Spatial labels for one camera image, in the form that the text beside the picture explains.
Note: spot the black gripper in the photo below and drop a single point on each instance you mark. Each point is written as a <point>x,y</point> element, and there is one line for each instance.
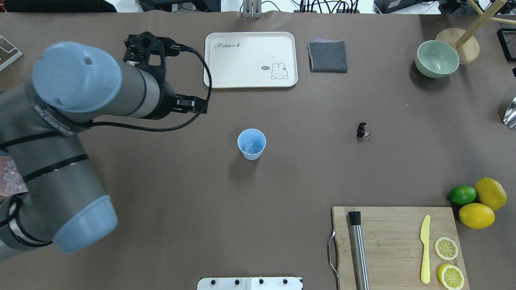
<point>168,103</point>

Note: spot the dark red cherries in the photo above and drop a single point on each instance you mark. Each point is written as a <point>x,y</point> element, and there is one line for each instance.
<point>361,131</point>

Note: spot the clear ice cubes pile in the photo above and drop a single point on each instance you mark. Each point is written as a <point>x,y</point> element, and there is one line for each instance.
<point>11,181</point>

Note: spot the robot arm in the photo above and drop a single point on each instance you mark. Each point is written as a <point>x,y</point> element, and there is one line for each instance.
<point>72,84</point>

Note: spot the light blue plastic cup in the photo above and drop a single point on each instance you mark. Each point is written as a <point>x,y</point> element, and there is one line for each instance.
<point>251,143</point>

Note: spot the metal ice scoop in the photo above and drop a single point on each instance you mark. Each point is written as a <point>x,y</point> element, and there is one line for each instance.
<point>509,118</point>

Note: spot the cream rabbit tray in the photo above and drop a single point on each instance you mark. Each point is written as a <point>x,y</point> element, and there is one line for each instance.
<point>250,60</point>

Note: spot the grey folded cloth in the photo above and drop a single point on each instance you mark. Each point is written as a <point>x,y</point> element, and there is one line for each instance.
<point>328,56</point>

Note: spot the steel muddler black tip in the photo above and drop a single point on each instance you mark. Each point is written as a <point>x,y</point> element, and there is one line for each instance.
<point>359,250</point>

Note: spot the green ceramic bowl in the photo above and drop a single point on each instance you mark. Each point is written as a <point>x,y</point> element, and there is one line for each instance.
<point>436,59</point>

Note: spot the yellow plastic knife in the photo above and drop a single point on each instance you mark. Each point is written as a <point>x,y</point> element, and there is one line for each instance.
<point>425,271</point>

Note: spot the wooden glass stand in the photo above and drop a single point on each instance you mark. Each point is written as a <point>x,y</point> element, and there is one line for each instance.
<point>464,42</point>

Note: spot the green lime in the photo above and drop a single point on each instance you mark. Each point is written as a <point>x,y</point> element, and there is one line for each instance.
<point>462,195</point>

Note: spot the lemon half upper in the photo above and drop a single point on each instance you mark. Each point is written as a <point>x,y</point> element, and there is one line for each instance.
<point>446,248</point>

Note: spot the lemon half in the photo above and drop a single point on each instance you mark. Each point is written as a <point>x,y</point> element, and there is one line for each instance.
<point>451,277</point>
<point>446,248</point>

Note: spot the whole lemon outer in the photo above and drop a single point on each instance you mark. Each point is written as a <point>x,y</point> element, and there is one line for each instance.
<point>476,216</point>

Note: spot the lemon half lower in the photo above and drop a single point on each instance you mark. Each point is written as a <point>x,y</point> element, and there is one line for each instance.
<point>451,277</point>

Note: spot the whole lemon near board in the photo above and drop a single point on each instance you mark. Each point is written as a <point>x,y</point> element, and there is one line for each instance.
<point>490,193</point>

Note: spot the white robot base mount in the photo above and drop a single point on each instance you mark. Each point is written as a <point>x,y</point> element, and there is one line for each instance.
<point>251,283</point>

